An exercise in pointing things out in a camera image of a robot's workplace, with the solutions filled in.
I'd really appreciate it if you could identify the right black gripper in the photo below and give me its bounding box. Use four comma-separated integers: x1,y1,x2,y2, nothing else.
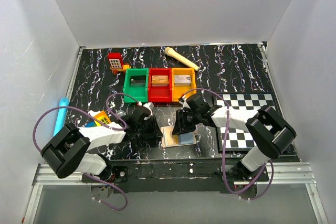
172,109,201,135

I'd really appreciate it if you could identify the beige leather card holder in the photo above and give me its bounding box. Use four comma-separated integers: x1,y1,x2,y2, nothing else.
160,127,196,148

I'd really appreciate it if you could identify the orange gold credit card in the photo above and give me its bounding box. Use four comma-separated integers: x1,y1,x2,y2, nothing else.
163,126,179,147

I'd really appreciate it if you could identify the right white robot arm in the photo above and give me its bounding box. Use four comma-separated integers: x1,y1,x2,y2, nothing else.
172,93,297,181

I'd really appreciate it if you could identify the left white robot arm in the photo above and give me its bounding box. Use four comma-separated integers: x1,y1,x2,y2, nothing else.
40,106,163,182

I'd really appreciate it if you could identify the silver card box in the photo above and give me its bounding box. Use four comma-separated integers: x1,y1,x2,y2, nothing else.
174,74,192,87

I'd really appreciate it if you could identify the orange card box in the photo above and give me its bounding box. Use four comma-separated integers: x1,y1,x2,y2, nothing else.
151,75,169,87

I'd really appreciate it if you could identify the black card box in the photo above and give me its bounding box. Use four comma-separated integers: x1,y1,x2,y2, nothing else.
130,75,146,87

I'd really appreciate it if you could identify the yellow plastic bin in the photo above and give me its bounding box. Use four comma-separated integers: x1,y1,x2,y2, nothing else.
171,68,196,102

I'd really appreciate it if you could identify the red plastic bin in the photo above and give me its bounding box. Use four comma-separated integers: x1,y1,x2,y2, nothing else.
148,68,172,103

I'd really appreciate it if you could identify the colourful toy block building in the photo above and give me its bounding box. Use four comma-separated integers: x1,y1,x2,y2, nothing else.
85,110,111,127

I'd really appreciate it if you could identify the green plastic bin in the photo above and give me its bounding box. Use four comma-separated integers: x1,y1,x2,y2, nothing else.
123,68,149,103

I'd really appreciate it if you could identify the checkered chess board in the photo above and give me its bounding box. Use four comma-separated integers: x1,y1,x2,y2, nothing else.
214,93,279,152

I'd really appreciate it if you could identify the beige toy microphone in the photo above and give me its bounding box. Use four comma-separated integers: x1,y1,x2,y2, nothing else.
164,47,200,71

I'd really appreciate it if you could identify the blue toy microphone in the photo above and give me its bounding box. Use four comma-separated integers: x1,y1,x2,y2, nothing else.
53,97,69,136

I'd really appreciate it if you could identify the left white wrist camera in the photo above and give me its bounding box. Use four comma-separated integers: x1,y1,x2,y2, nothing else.
138,102,154,116

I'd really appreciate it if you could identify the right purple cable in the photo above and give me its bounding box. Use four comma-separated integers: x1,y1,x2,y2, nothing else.
181,88,275,200

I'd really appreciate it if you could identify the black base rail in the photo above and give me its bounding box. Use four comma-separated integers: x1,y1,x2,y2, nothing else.
81,159,271,195

